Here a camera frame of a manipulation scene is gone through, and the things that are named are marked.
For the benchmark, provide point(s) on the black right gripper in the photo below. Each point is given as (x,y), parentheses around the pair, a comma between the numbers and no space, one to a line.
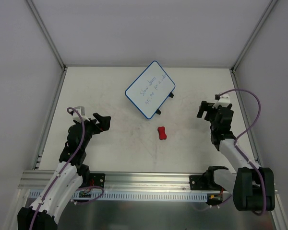
(208,109)

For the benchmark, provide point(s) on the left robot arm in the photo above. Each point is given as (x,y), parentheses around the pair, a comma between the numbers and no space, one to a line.
(71,175)

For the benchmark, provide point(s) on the whiteboard wire stand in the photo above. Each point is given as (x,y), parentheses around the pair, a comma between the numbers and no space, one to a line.
(171,95)

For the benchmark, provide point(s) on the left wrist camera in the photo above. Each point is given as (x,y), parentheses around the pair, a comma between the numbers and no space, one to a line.
(81,111)

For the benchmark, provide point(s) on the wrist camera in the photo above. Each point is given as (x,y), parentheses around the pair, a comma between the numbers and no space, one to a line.
(222,100)
(81,111)

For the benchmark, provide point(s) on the aluminium mounting rail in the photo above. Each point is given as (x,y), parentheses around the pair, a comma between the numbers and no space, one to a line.
(119,181)

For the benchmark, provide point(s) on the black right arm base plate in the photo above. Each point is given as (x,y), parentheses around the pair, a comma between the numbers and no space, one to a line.
(197,183)

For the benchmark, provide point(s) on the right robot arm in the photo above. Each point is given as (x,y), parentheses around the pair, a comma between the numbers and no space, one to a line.
(252,187)

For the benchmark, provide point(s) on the left aluminium frame post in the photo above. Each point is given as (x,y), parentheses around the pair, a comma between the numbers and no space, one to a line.
(33,9)

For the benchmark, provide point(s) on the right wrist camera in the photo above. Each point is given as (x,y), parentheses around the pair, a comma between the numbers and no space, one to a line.
(222,100)

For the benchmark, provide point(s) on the right aluminium frame post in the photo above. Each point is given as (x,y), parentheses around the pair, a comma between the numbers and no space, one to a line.
(263,18)

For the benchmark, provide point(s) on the red bone-shaped eraser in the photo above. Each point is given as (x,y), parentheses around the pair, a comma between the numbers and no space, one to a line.
(162,133)

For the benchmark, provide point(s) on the aluminium frame post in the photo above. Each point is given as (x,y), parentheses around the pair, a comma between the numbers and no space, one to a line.
(263,18)
(33,9)

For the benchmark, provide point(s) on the blue framed whiteboard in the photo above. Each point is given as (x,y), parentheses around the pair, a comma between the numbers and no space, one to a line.
(150,89)

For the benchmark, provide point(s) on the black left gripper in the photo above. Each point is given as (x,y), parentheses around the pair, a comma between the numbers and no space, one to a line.
(96,124)

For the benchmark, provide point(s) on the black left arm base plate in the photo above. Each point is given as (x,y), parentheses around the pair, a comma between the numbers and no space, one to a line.
(97,179)

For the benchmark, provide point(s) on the white slotted cable duct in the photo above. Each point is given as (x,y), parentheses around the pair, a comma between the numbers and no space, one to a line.
(134,196)

